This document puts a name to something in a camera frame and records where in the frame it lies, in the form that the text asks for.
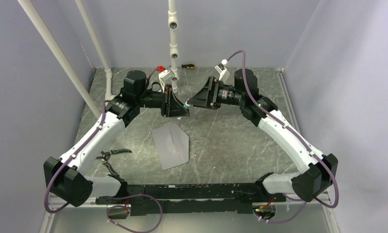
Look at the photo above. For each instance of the yellow black screwdriver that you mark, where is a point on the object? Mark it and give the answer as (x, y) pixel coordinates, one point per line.
(188, 66)

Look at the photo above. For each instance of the green white glue stick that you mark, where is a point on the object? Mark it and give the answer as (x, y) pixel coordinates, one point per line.
(186, 106)

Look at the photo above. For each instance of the white pvc pipe frame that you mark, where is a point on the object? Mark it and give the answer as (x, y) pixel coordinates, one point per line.
(124, 33)

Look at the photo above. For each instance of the aluminium table edge rail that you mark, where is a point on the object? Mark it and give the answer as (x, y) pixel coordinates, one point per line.
(328, 213)

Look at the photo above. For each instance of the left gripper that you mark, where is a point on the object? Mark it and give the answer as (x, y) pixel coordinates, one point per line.
(170, 106)

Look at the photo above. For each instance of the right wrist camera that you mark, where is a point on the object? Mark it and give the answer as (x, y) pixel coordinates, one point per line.
(221, 68)

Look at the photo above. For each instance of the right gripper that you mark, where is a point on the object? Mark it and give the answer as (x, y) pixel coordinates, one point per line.
(207, 96)

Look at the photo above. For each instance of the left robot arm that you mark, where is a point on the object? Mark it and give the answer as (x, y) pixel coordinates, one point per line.
(65, 176)

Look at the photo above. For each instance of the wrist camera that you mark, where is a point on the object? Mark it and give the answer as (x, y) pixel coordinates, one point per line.
(169, 74)
(221, 68)

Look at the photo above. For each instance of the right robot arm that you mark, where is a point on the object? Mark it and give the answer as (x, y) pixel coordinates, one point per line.
(315, 171)

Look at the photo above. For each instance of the grey envelope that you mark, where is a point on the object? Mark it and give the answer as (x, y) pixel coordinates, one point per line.
(172, 145)

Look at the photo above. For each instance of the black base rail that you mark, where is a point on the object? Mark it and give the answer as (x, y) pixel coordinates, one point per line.
(241, 198)

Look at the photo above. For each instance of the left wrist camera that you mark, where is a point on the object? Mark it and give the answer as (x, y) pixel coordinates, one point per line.
(169, 74)

